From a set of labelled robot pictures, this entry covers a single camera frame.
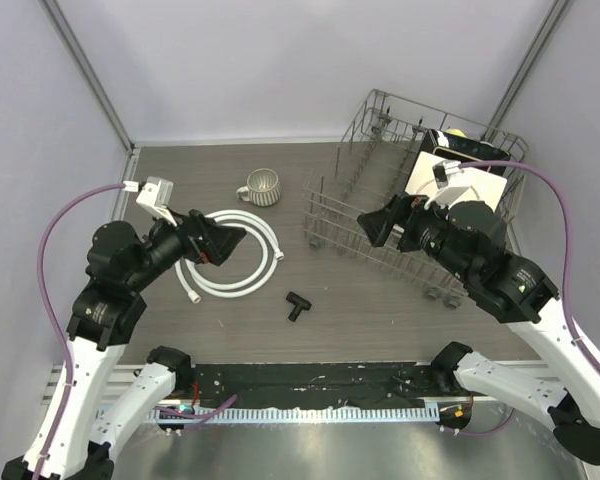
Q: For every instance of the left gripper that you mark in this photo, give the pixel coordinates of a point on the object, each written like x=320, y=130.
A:
x=204, y=240

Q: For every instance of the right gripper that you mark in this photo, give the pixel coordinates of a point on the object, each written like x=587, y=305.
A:
x=408, y=211

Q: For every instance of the black T-shaped hose connector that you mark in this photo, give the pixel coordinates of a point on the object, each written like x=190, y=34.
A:
x=299, y=303

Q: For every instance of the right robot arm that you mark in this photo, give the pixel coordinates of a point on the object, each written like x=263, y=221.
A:
x=468, y=241

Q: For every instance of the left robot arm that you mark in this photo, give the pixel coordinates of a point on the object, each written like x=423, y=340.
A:
x=75, y=441

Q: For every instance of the striped ceramic mug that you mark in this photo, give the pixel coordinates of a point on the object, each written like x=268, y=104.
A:
x=262, y=188

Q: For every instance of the black square plate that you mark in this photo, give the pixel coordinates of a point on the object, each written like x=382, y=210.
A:
x=450, y=146

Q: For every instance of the white square plate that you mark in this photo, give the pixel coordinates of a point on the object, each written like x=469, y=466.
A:
x=486, y=187

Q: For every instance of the yellow-green cup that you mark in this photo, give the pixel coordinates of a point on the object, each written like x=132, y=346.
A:
x=456, y=132

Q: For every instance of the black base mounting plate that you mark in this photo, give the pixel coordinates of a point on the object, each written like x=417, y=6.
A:
x=375, y=385

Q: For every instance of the grey wire dish rack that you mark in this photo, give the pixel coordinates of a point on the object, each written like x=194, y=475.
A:
x=374, y=161

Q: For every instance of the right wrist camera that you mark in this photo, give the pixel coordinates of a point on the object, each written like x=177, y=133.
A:
x=451, y=184

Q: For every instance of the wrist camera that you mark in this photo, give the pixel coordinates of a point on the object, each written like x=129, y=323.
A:
x=154, y=196
x=451, y=184

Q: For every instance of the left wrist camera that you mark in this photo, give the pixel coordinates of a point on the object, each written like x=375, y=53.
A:
x=154, y=196

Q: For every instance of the white slotted cable duct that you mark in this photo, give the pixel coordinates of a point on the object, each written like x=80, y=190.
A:
x=428, y=413

